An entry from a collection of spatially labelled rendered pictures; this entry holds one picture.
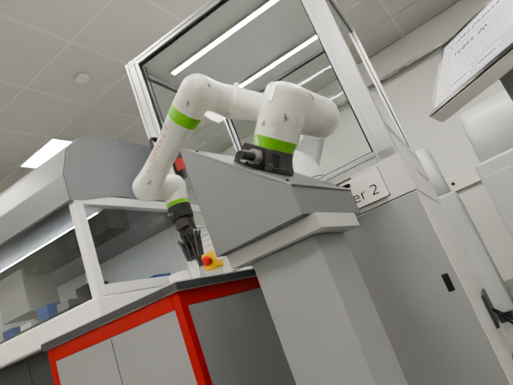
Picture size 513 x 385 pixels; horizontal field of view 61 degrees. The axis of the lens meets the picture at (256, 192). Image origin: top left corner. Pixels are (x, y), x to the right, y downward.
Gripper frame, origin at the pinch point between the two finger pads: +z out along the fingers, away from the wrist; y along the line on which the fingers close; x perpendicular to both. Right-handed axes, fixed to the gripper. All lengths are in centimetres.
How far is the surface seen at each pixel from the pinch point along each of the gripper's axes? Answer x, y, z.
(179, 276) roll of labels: -24.6, 19.3, 5.2
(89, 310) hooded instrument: -20, -53, -3
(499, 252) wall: 353, 4, 47
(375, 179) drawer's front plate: 37, 65, -5
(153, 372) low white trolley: -37.2, 10.7, 29.5
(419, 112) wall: 351, -1, -113
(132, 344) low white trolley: -38.6, 5.8, 19.7
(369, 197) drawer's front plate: 36, 60, 0
